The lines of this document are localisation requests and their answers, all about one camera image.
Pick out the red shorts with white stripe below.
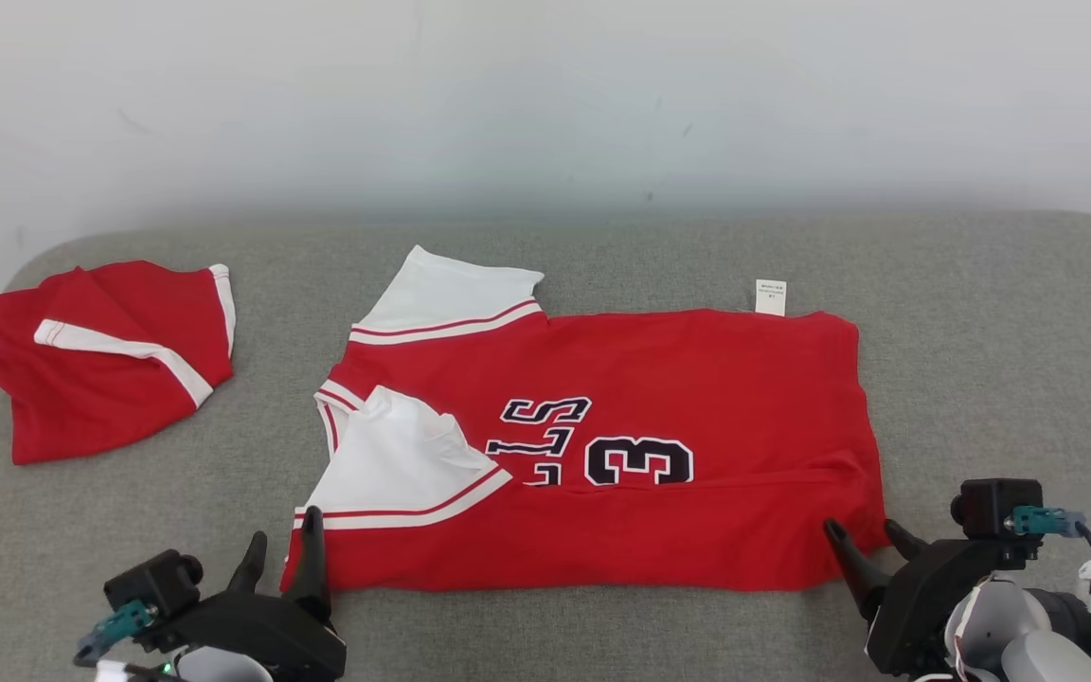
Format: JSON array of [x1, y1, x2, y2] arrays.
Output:
[[0, 260, 238, 466]]

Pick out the teal right camera connector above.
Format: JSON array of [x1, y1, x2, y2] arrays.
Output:
[[1004, 506, 1087, 538]]

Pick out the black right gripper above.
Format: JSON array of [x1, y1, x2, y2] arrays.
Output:
[[823, 518, 1016, 679]]

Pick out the teal left camera connector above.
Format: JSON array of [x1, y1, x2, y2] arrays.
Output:
[[74, 599, 158, 664]]

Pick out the red and white jersey shirt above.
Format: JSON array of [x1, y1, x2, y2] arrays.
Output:
[[280, 244, 891, 594]]

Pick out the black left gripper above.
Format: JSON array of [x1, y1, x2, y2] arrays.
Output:
[[134, 507, 348, 682]]

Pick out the teal camera connector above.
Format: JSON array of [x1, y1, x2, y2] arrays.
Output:
[[1004, 506, 1087, 538], [74, 599, 158, 664]]

